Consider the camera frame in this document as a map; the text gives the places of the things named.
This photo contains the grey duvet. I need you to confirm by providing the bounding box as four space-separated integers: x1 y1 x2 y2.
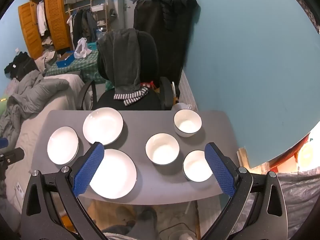
0 70 71 153

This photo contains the white door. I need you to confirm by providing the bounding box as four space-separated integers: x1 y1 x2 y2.
117 0 140 30

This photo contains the black office chair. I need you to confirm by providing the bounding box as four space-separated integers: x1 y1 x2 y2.
76 30 175 112

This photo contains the black clothing pile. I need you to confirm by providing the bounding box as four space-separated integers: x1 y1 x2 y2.
4 52 40 80

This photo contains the grey plastic sheet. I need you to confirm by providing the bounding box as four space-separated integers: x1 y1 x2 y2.
239 165 320 240

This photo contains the wooden louvred wardrobe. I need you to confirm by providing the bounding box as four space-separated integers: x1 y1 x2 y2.
18 0 73 59

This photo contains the grey clothing pile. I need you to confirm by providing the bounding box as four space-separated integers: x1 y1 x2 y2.
35 51 57 73

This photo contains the white power strip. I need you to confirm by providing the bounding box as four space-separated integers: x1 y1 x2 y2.
15 182 25 198

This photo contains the blue box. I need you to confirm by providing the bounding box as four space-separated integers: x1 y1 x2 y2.
56 52 75 68

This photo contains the white plate with black rim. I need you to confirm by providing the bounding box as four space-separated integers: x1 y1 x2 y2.
47 126 79 165
82 107 124 146

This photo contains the rail of dark hanging clothes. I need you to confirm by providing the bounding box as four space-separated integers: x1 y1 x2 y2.
67 7 98 50

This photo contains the dark grey garment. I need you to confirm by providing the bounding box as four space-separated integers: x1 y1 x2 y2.
97 29 142 94

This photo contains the red box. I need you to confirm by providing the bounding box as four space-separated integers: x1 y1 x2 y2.
269 150 300 172

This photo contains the white plastic container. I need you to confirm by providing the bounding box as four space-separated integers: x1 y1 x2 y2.
160 221 198 240

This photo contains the white hanging shirt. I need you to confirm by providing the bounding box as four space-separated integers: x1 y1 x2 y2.
37 1 48 37

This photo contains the green checked tablecloth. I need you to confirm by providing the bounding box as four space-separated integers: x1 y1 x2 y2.
45 50 107 84

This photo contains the grey white striped cloth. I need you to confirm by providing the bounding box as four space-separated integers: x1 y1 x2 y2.
114 87 148 106

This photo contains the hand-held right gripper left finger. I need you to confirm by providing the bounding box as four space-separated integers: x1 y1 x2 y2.
20 142 108 240

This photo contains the orange red packet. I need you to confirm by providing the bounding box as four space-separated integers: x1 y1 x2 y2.
141 81 160 92

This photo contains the white plastic bag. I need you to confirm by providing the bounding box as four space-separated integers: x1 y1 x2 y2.
74 38 88 58

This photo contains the black fabric wardrobe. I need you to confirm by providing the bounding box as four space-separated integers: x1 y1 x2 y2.
134 0 193 90

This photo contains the white shelf unit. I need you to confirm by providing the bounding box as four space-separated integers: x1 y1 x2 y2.
90 0 108 34

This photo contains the wooden board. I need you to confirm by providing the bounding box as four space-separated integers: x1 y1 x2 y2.
237 147 253 171

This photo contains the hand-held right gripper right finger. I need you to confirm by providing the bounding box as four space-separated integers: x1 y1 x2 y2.
200 142 288 240

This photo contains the orange plastic bag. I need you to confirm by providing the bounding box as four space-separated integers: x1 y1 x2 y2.
295 127 320 173

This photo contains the stack of white plates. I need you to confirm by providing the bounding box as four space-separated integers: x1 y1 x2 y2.
89 149 137 200

